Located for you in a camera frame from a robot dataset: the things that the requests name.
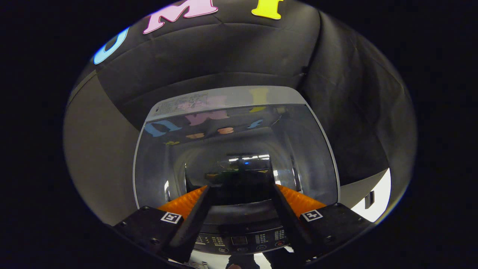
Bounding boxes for grey washing machine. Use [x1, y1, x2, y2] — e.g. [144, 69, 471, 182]
[133, 86, 391, 268]

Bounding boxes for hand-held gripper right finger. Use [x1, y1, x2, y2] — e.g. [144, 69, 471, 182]
[270, 184, 374, 262]

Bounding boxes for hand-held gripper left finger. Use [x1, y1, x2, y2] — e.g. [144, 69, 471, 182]
[113, 186, 212, 263]

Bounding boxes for black backdrop cloth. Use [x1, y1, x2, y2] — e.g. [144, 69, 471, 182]
[69, 0, 417, 213]

